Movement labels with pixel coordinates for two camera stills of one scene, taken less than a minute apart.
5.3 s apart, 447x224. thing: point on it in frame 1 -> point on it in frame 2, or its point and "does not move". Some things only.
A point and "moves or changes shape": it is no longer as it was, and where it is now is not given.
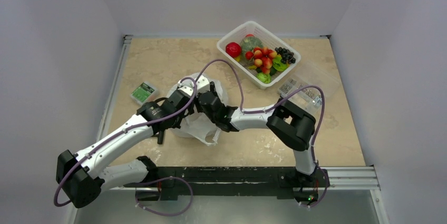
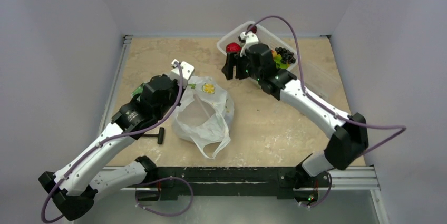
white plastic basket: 252,28 does not move
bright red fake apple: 233,49 does not move
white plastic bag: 202,127 moves or changes shape
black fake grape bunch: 287,56 does not move
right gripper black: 212,91 -> 237,59
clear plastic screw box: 311,97 does not move
